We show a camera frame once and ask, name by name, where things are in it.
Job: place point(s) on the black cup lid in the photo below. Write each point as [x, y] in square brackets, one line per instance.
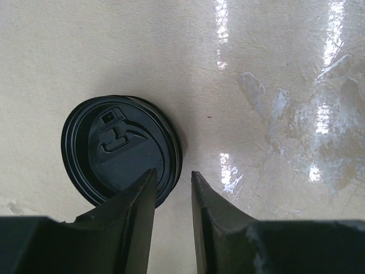
[108, 142]

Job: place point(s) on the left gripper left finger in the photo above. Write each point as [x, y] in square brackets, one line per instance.
[114, 237]

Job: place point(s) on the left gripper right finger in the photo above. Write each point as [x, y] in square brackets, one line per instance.
[228, 240]

